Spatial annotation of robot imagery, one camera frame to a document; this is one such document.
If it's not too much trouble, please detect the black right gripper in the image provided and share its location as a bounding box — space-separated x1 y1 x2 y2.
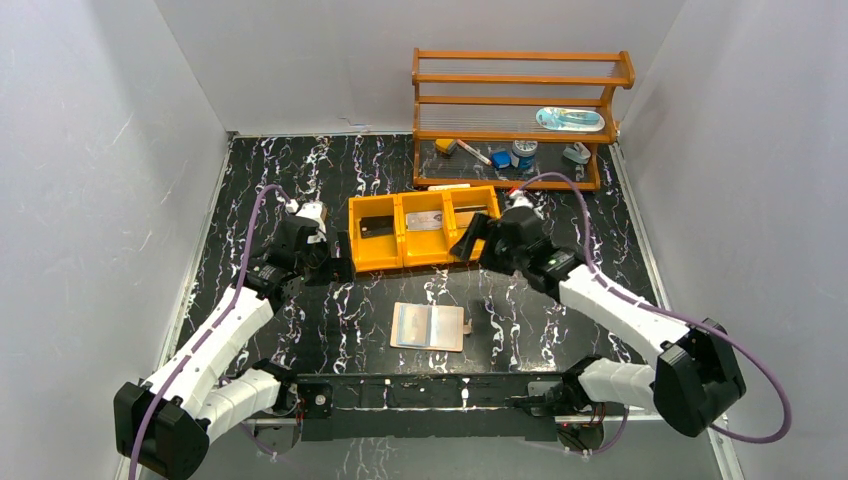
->
449 212 527 278

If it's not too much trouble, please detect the beige leather card holder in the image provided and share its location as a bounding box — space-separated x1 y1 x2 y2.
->
389 302 473 352

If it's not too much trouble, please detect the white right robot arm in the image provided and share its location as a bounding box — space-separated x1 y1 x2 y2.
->
450 207 747 437

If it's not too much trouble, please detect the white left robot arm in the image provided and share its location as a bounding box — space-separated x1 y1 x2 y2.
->
113 216 354 479

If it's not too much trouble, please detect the brown card in bin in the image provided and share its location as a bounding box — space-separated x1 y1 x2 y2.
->
454 206 487 229

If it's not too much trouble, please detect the silver card in bin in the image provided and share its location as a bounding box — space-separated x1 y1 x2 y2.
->
405 210 443 232

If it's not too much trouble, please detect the black card in bin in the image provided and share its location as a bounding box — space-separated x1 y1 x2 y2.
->
359 215 394 239

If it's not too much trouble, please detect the right orange bin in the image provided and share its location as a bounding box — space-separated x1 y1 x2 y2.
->
444 186 501 250

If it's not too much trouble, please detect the orange bin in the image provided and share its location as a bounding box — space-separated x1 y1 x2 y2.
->
444 186 501 250
395 191 454 267
348 194 403 273

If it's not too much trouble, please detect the left orange bin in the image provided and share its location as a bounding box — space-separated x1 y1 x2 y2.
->
348 194 403 273

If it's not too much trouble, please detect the middle orange bin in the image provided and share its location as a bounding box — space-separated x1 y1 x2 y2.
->
395 191 454 267

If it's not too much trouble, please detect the white marker pen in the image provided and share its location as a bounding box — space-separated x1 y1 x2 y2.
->
456 139 492 166

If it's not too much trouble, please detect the blue small box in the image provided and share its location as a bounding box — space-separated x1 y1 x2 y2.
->
490 150 512 170

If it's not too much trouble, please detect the blue white tape roll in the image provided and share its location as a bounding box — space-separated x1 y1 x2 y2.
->
511 140 539 170

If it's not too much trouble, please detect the yellow sponge block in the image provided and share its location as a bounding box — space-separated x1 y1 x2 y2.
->
434 139 458 157

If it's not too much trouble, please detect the orange wooden shelf rack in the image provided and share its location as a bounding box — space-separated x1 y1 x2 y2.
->
411 49 636 191

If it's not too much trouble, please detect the blue packaged item on shelf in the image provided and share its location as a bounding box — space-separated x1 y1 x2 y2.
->
535 107 606 133

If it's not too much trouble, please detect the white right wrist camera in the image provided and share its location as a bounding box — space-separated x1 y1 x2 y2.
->
506 189 534 210

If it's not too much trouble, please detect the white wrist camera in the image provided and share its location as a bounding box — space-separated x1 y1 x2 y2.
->
506 189 534 210
285 199 327 244

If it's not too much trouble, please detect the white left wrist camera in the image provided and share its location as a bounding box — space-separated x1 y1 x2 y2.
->
285 199 327 244

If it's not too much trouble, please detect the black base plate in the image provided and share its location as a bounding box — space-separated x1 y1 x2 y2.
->
291 372 631 444

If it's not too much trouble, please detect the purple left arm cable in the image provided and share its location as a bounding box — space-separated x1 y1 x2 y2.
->
127 184 293 480

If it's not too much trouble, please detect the aluminium frame rail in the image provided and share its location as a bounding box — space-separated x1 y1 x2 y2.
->
119 374 737 480

